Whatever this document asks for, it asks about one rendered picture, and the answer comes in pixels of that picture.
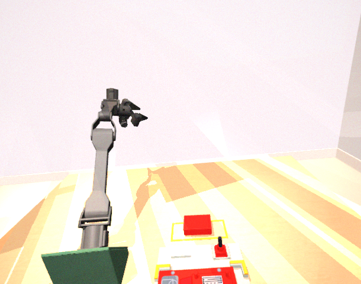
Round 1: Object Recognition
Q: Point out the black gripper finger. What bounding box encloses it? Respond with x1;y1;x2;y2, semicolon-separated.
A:
129;100;141;110
139;113;148;121

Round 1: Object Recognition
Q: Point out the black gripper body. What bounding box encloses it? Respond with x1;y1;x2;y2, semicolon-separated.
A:
118;98;141;127

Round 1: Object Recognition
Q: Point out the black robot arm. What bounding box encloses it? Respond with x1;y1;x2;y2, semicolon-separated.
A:
77;88;121;250

